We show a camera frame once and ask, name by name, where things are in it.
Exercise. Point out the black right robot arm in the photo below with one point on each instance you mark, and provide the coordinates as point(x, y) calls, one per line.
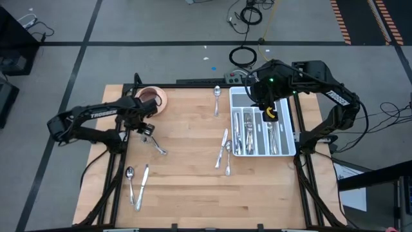
point(338, 98)

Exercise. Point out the pink round plate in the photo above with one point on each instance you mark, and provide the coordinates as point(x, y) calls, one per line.
point(162, 96)

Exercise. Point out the white paper sheet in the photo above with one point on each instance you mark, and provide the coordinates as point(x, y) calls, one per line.
point(354, 199)

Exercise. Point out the black orange-striped floor mat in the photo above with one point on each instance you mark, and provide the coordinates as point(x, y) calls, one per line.
point(360, 19)

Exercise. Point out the black box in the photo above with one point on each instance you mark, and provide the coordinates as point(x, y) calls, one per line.
point(6, 103)

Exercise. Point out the pink object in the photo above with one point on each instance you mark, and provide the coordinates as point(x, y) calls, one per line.
point(391, 229)

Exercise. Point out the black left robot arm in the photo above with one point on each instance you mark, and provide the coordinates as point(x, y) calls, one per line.
point(96, 113)

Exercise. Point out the black flat bar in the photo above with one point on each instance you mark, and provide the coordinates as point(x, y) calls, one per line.
point(199, 81)

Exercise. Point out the white plastic cutlery tray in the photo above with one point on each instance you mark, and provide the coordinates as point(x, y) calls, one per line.
point(238, 100)

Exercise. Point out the grey power strip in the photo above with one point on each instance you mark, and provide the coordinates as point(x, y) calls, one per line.
point(233, 78)

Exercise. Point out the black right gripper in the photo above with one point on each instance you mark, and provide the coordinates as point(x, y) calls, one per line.
point(265, 95)

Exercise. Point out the black cabinet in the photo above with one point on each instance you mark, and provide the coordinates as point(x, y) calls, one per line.
point(13, 42)

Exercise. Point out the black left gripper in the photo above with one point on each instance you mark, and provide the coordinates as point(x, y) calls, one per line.
point(138, 111)

